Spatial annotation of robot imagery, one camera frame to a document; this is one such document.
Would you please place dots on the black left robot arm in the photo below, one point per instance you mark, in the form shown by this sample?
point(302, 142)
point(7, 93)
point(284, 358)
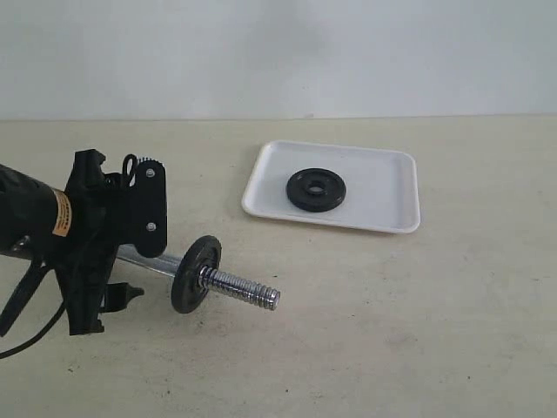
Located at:
point(35, 221)

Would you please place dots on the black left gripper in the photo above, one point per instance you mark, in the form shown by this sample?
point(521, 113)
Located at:
point(90, 249)

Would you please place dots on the black weight plate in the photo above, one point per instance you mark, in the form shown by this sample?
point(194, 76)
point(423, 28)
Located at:
point(186, 293)
point(316, 190)

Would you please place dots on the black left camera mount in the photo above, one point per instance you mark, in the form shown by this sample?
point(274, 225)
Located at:
point(144, 207)

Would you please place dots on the white plastic tray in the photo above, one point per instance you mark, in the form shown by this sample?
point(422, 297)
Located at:
point(381, 186)

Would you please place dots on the chrome threaded dumbbell bar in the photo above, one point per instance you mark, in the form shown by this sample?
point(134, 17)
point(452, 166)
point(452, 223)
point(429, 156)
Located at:
point(215, 280)

